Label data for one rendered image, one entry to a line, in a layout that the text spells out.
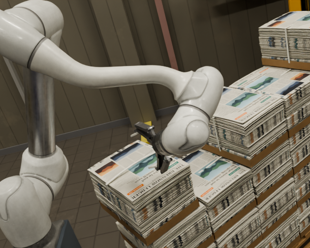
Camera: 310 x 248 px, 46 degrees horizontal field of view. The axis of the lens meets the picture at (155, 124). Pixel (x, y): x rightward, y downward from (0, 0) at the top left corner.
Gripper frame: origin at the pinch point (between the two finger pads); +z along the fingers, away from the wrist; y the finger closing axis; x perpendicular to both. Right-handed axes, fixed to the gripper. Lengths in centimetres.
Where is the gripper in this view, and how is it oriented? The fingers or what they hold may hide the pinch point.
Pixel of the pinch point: (143, 150)
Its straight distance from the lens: 136.5
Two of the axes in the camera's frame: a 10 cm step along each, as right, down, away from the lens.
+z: -3.9, 1.9, 9.0
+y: 4.9, 8.7, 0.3
